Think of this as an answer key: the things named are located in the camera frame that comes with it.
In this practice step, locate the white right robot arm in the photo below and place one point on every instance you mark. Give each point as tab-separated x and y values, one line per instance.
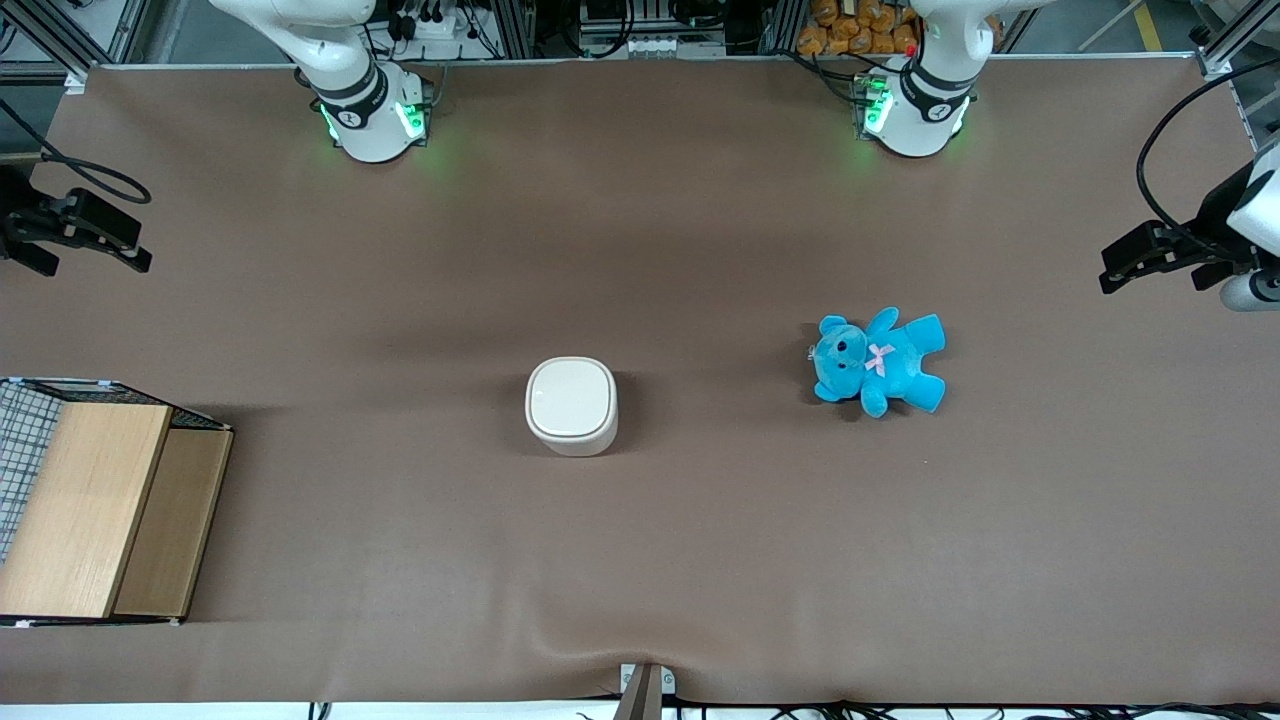
365	110

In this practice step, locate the blue teddy bear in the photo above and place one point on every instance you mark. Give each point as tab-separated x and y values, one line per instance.
890	365

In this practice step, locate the aluminium frame post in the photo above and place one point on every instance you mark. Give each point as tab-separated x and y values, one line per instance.
80	45
1225	45

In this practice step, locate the white trash can lid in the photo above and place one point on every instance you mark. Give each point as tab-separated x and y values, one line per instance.
571	397

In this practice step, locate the white power strip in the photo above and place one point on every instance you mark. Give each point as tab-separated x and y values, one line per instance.
435	22

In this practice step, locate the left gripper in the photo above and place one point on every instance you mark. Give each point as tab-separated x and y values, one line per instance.
1211	217

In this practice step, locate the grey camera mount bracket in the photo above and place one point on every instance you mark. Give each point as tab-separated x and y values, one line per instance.
645	692

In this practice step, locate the dark wooden board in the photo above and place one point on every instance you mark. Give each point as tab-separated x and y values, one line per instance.
170	520

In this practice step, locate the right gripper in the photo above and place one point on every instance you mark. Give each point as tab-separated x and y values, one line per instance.
20	222

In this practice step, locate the light wooden board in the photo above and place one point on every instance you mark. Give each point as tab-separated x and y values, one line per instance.
80	510

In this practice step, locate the brown table cover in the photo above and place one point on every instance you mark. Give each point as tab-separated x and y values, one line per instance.
700	560

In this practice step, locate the orange plush toy heap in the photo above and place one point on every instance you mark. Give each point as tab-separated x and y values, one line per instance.
860	25

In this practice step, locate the white plastic trash can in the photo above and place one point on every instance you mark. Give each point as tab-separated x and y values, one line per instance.
575	445

